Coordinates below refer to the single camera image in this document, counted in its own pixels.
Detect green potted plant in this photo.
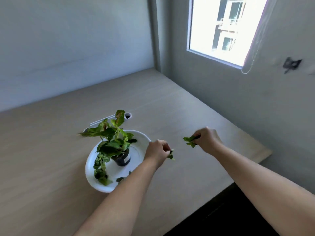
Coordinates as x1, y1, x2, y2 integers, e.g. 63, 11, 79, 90
78, 110, 138, 186

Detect white round plate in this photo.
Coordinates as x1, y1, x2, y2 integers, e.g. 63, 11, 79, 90
85, 130, 152, 193

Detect green leaf bunch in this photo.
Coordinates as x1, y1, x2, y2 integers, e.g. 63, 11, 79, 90
183, 136, 200, 148

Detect window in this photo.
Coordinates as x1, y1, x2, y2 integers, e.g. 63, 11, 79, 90
187, 0, 270, 69

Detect person's right hand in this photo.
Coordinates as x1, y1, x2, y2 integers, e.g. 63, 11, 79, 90
192, 127, 223, 156

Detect person's left forearm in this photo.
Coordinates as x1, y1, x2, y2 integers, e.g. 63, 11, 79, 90
74, 158, 157, 236

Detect blind bead chain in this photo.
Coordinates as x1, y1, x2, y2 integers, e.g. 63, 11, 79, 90
241, 42, 261, 75

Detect black wall bracket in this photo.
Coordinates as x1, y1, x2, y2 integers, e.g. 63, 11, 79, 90
283, 57, 303, 74

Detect person's right forearm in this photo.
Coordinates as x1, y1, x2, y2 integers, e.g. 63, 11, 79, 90
213, 145, 315, 236

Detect white roller blind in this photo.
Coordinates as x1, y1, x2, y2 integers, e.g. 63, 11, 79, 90
242, 0, 281, 69

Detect fallen green leaf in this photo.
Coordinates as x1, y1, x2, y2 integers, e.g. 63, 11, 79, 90
116, 171, 132, 184

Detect white scissors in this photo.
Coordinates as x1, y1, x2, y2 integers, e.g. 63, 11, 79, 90
83, 112, 132, 133

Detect person's left hand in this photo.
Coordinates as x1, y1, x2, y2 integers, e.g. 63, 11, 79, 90
143, 139, 172, 170

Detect small black plant pot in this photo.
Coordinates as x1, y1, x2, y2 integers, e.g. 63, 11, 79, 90
111, 149, 131, 167

